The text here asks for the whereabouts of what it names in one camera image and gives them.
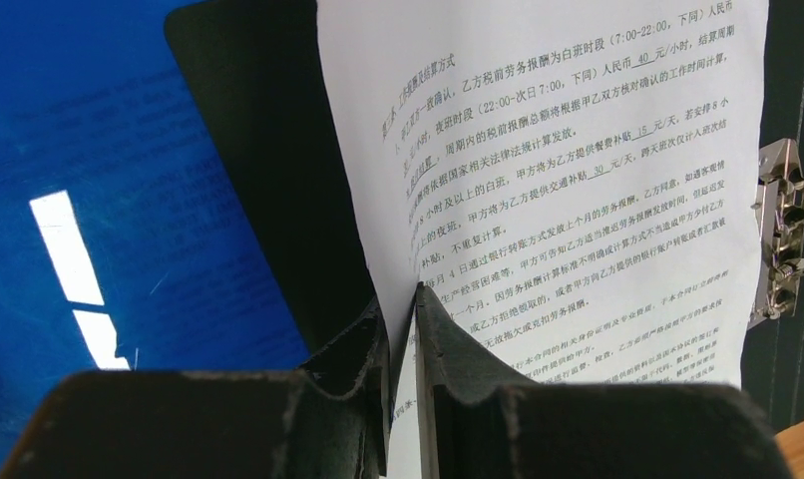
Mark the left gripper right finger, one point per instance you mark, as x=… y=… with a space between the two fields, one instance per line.
x=481 y=418

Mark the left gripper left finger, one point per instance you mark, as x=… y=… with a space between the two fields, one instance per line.
x=327 y=418

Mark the printed paper sheet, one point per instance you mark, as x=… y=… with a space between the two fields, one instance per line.
x=573 y=179

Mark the beige card sheet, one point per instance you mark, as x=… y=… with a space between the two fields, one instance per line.
x=253 y=70

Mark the blue file folder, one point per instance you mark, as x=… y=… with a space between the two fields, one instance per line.
x=123 y=244

